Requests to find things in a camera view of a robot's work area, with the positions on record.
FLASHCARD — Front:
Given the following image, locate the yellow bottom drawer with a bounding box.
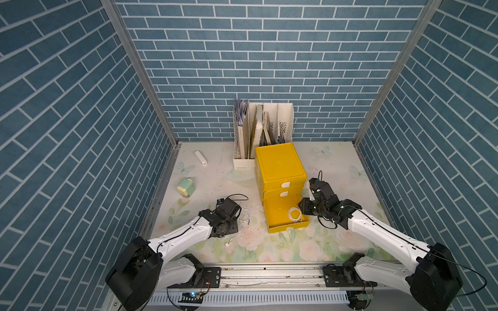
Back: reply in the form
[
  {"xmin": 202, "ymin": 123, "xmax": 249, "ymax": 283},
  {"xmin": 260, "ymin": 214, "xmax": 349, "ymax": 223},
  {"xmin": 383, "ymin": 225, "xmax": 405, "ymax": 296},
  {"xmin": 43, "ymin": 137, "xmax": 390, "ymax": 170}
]
[{"xmin": 263, "ymin": 194, "xmax": 309, "ymax": 234}]

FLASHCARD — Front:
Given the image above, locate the yellow drawer cabinet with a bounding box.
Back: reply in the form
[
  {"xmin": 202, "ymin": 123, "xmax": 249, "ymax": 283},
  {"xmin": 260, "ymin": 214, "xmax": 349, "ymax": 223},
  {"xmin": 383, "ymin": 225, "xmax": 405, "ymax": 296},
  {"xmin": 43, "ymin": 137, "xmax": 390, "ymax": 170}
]
[{"xmin": 255, "ymin": 143, "xmax": 307, "ymax": 201}]

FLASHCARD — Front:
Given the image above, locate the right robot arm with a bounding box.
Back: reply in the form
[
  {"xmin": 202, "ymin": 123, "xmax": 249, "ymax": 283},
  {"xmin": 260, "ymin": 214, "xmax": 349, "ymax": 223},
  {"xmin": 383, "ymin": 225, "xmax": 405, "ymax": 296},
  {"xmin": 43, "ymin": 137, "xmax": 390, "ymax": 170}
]
[{"xmin": 298, "ymin": 178, "xmax": 463, "ymax": 310}]

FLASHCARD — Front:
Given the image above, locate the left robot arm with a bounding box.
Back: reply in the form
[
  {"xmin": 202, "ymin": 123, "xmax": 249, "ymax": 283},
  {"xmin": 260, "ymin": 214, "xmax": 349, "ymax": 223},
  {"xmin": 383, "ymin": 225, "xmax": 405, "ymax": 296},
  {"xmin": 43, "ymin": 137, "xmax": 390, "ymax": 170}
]
[{"xmin": 105, "ymin": 197, "xmax": 242, "ymax": 310}]

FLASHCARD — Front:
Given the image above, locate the mint green small box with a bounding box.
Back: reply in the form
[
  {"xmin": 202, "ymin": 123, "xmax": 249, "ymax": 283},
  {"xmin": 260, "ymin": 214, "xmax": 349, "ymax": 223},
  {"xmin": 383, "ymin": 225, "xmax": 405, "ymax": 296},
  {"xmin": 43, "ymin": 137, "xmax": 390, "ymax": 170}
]
[{"xmin": 177, "ymin": 178, "xmax": 196, "ymax": 198}]

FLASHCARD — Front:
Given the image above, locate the white rectangular small device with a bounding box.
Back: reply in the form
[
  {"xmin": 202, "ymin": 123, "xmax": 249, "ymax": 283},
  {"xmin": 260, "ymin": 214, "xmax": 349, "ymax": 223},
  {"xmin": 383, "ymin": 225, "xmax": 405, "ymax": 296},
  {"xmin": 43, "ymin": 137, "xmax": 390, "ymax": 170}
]
[{"xmin": 195, "ymin": 150, "xmax": 208, "ymax": 167}]

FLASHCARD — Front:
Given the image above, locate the white file organizer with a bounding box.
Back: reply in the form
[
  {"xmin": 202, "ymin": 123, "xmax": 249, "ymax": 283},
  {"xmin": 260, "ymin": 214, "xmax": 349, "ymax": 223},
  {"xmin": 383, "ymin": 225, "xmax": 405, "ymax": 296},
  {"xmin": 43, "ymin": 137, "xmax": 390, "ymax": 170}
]
[{"xmin": 232, "ymin": 99, "xmax": 294, "ymax": 170}]

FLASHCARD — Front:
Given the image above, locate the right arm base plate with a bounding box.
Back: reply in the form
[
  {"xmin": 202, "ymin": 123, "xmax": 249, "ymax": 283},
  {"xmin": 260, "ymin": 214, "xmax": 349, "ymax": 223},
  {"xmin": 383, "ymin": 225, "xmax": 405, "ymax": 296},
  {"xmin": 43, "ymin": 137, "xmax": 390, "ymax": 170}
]
[{"xmin": 322, "ymin": 253, "xmax": 377, "ymax": 288}]

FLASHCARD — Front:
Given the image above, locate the aluminium rail frame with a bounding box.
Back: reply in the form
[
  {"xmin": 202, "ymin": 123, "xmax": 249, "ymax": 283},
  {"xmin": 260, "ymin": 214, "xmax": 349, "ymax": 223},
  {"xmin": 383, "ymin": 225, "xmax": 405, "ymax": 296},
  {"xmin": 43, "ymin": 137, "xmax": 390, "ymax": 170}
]
[{"xmin": 102, "ymin": 262, "xmax": 444, "ymax": 311}]

